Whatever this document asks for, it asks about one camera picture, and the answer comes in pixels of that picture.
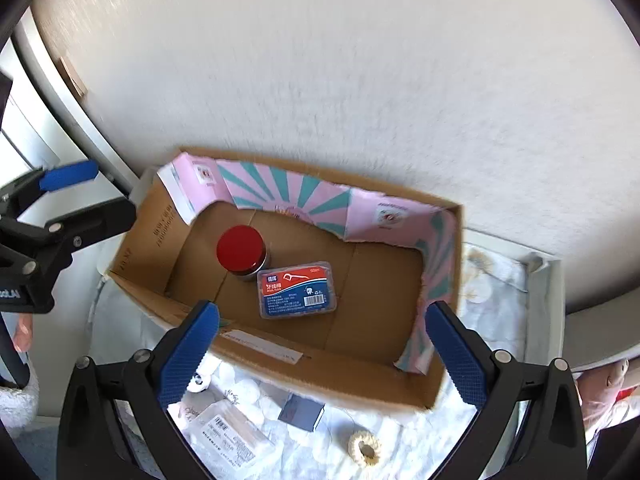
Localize pink plush toy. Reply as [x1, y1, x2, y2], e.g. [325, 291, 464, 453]
[575, 360, 629, 443]

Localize clear cotton swab box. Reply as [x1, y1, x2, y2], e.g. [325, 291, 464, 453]
[184, 400, 276, 479]

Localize clear floss pick box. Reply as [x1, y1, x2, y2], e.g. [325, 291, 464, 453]
[257, 261, 337, 320]

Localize cream hair scrunchie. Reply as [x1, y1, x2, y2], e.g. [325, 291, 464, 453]
[348, 430, 381, 468]

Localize red lid jar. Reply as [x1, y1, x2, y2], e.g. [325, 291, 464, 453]
[216, 224, 269, 280]

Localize white door with handle recess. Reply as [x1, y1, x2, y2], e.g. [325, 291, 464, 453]
[1, 10, 139, 194]

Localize person's left hand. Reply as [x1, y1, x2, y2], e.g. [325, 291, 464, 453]
[13, 313, 34, 352]

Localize brown cardboard box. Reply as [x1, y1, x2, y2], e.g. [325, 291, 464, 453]
[111, 148, 463, 412]

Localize small blue box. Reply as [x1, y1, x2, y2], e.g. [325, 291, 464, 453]
[278, 393, 326, 432]

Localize floral bed sheet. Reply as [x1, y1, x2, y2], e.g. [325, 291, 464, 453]
[86, 242, 532, 480]

